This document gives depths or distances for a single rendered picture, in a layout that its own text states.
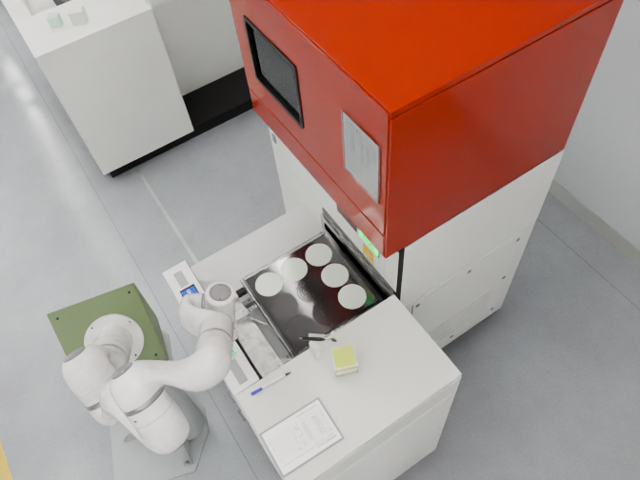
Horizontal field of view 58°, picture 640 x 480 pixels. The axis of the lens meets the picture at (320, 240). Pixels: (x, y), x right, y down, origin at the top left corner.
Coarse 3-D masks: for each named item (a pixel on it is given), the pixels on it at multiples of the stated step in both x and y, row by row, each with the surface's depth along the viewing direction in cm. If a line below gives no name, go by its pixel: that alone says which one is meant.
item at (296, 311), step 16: (320, 240) 219; (288, 256) 216; (304, 256) 215; (336, 256) 214; (320, 272) 211; (352, 272) 210; (288, 288) 208; (304, 288) 208; (320, 288) 208; (336, 288) 207; (272, 304) 205; (288, 304) 205; (304, 304) 204; (320, 304) 204; (336, 304) 203; (368, 304) 202; (272, 320) 202; (288, 320) 201; (304, 320) 201; (320, 320) 200; (336, 320) 200; (288, 336) 198
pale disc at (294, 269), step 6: (294, 258) 215; (282, 264) 214; (288, 264) 214; (294, 264) 214; (300, 264) 214; (306, 264) 214; (282, 270) 213; (288, 270) 212; (294, 270) 212; (300, 270) 212; (306, 270) 212; (288, 276) 211; (294, 276) 211; (300, 276) 211
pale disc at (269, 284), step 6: (264, 276) 212; (270, 276) 212; (276, 276) 211; (258, 282) 211; (264, 282) 210; (270, 282) 210; (276, 282) 210; (282, 282) 210; (258, 288) 209; (264, 288) 209; (270, 288) 209; (276, 288) 209; (264, 294) 208; (270, 294) 207
